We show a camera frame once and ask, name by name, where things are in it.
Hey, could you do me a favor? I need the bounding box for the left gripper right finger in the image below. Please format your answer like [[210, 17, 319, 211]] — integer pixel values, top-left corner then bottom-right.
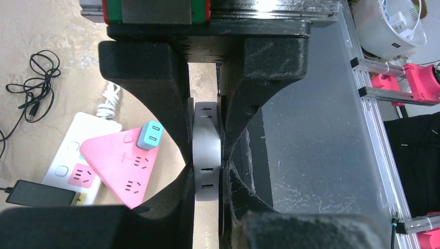
[[219, 161, 382, 248]]

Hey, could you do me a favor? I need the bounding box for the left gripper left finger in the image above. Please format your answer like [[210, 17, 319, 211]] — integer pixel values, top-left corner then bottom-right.
[[1, 164, 195, 248]]

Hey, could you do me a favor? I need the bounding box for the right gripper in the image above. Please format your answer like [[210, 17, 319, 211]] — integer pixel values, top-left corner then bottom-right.
[[79, 1, 340, 163]]

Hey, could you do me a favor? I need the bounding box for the pink triangular power socket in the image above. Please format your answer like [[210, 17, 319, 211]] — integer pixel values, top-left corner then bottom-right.
[[79, 124, 163, 209]]

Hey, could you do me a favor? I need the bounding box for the white square plug adapter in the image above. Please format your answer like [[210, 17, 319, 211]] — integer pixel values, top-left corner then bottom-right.
[[192, 102, 222, 202]]

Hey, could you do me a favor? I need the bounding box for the teal white plug adapter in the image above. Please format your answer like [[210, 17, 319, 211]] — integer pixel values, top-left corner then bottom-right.
[[136, 120, 164, 150]]

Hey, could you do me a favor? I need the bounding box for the white multicolour power strip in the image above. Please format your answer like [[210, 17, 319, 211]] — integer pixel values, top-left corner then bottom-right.
[[42, 112, 122, 205]]

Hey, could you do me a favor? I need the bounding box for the black cable with adapters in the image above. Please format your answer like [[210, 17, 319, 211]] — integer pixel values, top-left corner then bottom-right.
[[0, 49, 81, 208]]

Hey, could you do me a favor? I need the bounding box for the clear acrylic front panel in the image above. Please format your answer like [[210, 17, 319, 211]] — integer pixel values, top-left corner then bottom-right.
[[254, 20, 406, 249]]

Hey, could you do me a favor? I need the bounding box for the white plastic bucket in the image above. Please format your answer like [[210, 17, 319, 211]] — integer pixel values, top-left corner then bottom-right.
[[352, 0, 427, 59]]

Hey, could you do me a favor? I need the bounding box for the pink red fixture outside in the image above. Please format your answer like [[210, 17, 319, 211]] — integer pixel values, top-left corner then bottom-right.
[[372, 63, 439, 105]]

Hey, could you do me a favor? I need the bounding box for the aluminium frame rail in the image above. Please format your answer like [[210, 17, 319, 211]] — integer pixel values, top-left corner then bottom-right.
[[339, 1, 439, 248]]

